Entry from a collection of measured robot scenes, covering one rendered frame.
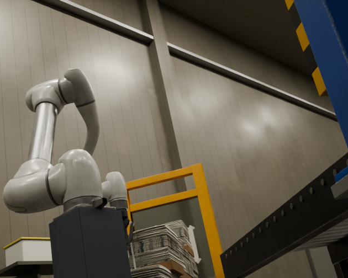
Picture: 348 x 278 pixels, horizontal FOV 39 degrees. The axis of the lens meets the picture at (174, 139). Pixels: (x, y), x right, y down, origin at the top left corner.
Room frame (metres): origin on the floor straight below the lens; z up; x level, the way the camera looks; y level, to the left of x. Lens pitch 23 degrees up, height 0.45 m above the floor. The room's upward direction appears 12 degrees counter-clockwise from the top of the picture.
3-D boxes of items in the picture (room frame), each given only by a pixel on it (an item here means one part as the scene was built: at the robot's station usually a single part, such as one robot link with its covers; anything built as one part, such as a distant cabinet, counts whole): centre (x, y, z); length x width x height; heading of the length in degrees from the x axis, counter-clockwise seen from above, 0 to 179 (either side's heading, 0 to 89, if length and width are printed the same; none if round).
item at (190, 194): (3.93, 0.19, 1.62); 0.75 x 0.06 x 0.06; 84
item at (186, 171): (3.93, 0.19, 1.82); 0.75 x 0.06 x 0.06; 84
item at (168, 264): (2.61, 0.19, 0.86); 0.29 x 0.16 x 0.04; 172
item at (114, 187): (2.42, 0.36, 1.30); 0.13 x 0.11 x 0.16; 81
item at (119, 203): (2.42, 0.34, 1.19); 0.09 x 0.09 x 0.06
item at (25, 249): (4.55, 1.51, 1.56); 0.41 x 0.34 x 0.23; 140
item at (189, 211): (3.95, 0.19, 1.27); 0.57 x 0.01 x 0.65; 84
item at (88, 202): (1.83, 0.38, 1.03); 0.22 x 0.18 x 0.06; 50
